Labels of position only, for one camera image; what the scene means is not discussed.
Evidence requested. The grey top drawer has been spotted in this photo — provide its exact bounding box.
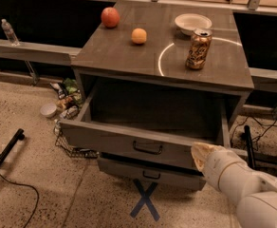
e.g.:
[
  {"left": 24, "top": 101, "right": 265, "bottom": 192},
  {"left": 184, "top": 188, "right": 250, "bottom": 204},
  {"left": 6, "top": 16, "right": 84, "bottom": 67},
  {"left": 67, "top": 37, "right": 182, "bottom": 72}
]
[{"left": 61, "top": 85, "right": 225, "bottom": 169}]

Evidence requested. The grey drawer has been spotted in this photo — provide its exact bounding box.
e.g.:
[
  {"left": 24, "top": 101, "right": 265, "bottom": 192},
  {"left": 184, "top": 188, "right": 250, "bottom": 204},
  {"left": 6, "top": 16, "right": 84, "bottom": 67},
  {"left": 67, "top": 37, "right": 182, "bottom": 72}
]
[
  {"left": 98, "top": 153, "right": 206, "bottom": 191},
  {"left": 61, "top": 85, "right": 225, "bottom": 169}
]

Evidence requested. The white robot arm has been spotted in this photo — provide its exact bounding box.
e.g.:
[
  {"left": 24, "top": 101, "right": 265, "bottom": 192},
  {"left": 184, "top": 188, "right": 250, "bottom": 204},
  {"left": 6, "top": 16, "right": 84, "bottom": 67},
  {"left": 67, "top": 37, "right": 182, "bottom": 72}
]
[{"left": 191, "top": 142, "right": 277, "bottom": 228}]

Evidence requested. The grey wooden drawer cabinet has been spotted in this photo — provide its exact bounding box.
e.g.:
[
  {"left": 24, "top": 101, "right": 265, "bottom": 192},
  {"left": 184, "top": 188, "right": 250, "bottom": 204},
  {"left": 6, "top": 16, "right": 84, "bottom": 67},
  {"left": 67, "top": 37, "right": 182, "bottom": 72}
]
[{"left": 70, "top": 0, "right": 255, "bottom": 192}]

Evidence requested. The grey bottom drawer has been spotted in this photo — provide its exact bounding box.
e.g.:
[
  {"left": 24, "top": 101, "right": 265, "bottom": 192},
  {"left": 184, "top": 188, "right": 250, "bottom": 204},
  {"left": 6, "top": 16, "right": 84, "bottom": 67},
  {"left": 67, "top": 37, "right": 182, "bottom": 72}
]
[{"left": 98, "top": 153, "right": 206, "bottom": 191}]

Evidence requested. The orange fruit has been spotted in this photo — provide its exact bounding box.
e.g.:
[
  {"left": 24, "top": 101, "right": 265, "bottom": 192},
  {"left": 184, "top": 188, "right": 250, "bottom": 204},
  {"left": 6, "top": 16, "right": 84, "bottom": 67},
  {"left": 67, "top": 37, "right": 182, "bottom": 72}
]
[{"left": 131, "top": 28, "right": 147, "bottom": 45}]

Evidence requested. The green snack bag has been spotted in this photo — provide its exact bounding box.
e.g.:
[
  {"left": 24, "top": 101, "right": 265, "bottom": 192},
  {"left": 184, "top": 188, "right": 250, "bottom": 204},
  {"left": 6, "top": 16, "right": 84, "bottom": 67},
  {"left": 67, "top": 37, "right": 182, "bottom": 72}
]
[{"left": 63, "top": 78, "right": 78, "bottom": 94}]

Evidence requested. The gold soda can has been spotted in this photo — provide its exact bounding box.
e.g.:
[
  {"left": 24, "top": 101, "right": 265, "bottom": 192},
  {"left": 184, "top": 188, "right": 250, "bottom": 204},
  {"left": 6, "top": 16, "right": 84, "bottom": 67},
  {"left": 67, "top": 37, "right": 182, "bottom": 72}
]
[{"left": 186, "top": 28, "right": 212, "bottom": 69}]

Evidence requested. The small white bowl on floor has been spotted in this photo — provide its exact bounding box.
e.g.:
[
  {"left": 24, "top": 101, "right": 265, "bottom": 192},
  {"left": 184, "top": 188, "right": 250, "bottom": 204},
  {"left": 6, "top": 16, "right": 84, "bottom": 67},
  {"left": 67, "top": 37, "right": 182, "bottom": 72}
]
[{"left": 40, "top": 104, "right": 57, "bottom": 118}]

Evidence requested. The blue tape cross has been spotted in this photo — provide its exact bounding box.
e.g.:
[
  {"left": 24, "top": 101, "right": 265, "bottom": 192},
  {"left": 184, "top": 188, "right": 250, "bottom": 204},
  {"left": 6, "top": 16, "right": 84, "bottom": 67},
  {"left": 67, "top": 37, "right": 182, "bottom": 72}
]
[{"left": 130, "top": 180, "right": 160, "bottom": 221}]

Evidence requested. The red apple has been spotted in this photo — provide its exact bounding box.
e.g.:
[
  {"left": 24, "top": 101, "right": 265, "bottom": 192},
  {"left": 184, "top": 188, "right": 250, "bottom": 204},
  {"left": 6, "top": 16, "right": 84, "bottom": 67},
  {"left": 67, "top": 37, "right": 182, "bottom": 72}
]
[{"left": 101, "top": 7, "right": 120, "bottom": 29}]

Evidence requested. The white bowl on cabinet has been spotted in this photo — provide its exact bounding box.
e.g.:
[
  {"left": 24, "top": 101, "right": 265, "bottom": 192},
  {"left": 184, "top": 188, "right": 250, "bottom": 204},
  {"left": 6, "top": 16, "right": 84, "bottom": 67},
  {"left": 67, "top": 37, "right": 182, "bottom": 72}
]
[{"left": 175, "top": 13, "right": 212, "bottom": 35}]

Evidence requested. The black right stand bar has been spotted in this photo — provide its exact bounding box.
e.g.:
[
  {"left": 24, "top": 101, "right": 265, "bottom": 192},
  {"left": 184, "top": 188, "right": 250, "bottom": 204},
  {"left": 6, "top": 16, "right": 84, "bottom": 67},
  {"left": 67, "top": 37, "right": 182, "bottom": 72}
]
[{"left": 244, "top": 125, "right": 255, "bottom": 170}]

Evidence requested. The black stand bar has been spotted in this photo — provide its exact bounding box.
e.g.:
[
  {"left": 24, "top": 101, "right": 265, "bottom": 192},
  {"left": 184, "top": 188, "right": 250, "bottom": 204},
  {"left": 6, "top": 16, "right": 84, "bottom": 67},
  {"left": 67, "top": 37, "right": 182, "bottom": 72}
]
[
  {"left": 0, "top": 128, "right": 25, "bottom": 166},
  {"left": 244, "top": 125, "right": 255, "bottom": 170}
]

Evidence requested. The grey side bench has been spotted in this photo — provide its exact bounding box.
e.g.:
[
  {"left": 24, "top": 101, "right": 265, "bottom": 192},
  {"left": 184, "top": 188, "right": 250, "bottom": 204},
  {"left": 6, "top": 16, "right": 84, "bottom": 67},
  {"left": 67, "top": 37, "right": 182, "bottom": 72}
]
[{"left": 0, "top": 39, "right": 82, "bottom": 86}]

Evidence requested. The black left stand bar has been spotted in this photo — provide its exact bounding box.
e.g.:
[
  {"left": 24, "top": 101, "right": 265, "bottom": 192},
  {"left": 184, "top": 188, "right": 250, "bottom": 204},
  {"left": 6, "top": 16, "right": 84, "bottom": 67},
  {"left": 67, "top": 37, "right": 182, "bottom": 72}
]
[{"left": 0, "top": 128, "right": 25, "bottom": 166}]

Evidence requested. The clear plastic water bottle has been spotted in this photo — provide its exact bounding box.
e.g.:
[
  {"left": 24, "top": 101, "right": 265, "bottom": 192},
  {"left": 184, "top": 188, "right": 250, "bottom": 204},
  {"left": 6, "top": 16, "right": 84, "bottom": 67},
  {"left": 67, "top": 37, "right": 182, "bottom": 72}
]
[{"left": 1, "top": 19, "right": 19, "bottom": 46}]

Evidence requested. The black top drawer handle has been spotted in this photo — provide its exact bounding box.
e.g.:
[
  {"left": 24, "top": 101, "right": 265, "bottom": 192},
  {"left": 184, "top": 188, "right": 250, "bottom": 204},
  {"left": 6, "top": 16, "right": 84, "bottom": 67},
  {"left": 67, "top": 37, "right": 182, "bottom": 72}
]
[{"left": 133, "top": 141, "right": 163, "bottom": 155}]

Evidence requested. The black cables right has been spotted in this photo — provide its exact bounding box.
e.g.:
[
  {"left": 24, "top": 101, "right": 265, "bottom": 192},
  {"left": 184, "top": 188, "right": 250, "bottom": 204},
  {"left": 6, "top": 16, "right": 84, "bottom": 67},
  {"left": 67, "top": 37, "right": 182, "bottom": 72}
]
[{"left": 229, "top": 109, "right": 277, "bottom": 144}]

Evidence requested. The black floor cable left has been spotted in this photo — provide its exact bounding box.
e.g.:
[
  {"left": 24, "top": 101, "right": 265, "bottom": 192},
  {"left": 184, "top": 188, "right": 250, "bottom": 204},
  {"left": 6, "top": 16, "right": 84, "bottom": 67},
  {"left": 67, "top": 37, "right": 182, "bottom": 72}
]
[{"left": 0, "top": 159, "right": 41, "bottom": 228}]

